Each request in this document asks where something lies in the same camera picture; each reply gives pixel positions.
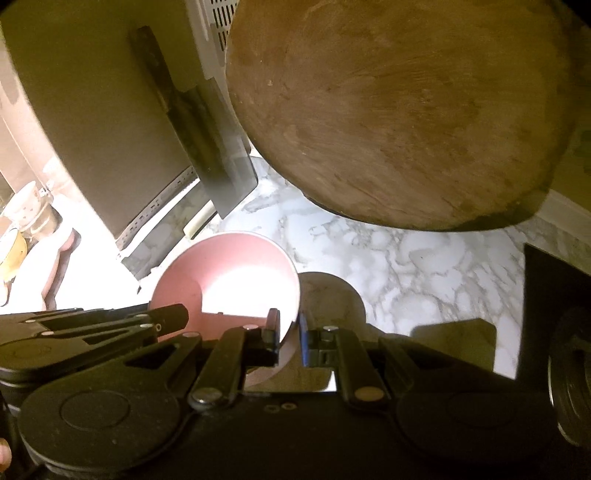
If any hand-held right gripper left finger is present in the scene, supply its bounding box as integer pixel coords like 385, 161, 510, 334
124, 308, 281, 412

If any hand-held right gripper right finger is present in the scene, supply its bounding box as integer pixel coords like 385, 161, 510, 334
298, 314, 462, 410

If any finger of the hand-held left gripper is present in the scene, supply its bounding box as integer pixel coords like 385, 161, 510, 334
0, 324, 161, 348
0, 304, 190, 332

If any pink bowl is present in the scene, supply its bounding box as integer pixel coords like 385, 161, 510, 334
150, 233, 302, 388

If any pink bear-shaped plate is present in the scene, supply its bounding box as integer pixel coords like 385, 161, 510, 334
41, 225, 82, 308

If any yellow enamel cup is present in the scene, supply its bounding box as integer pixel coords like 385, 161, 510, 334
0, 226, 29, 283

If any cream stick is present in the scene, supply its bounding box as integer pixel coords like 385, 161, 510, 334
182, 210, 218, 238

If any clear glass jar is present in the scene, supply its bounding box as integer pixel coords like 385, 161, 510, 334
30, 205, 62, 243

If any white floral cup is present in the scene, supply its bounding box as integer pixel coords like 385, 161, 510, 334
8, 181, 61, 232

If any round wooden cutting board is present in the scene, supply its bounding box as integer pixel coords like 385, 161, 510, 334
224, 0, 580, 232

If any black flat panel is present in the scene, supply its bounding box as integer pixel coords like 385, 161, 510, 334
519, 242, 591, 379

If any black round knob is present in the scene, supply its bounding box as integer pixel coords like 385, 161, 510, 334
547, 307, 591, 448

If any white perforated basket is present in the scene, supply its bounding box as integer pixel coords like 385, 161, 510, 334
182, 0, 245, 153

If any black handled cleaver knife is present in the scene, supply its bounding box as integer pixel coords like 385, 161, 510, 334
128, 25, 259, 220

